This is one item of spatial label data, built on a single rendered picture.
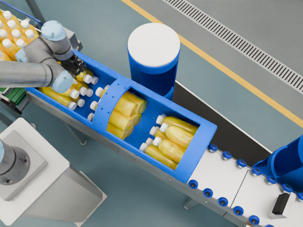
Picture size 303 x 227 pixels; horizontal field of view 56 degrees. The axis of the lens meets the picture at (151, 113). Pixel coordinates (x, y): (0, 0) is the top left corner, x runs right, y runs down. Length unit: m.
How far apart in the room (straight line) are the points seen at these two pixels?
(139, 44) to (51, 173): 0.79
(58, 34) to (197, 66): 1.85
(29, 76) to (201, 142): 0.65
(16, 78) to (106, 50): 2.01
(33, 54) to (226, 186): 1.00
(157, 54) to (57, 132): 1.33
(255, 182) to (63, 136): 1.63
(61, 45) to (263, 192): 1.08
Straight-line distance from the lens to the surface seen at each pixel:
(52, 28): 1.08
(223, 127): 2.36
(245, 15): 3.21
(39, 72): 0.94
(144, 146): 1.28
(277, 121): 2.68
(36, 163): 1.23
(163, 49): 1.55
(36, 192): 1.25
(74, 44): 1.95
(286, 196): 1.35
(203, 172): 1.42
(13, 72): 0.88
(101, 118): 1.22
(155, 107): 1.40
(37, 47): 1.08
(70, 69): 1.23
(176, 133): 1.19
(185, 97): 2.40
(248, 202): 1.45
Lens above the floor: 2.30
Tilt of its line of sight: 68 degrees down
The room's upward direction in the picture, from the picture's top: straight up
